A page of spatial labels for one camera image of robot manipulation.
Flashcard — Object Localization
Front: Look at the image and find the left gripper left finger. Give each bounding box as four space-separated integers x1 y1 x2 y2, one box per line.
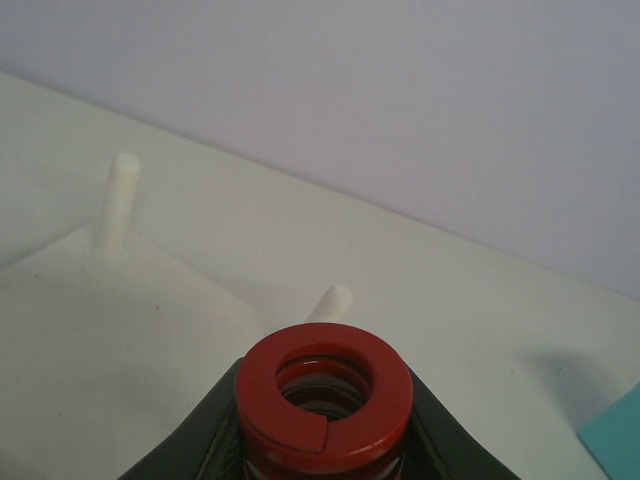
120 360 245 480

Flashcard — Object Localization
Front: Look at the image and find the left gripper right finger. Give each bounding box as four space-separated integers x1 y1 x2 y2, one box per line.
399 369 518 479

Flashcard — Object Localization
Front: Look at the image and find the teal plastic bin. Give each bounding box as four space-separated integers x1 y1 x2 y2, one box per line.
578 384 640 480

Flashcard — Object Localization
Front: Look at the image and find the white peg base plate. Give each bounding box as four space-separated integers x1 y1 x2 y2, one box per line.
0 152 354 480

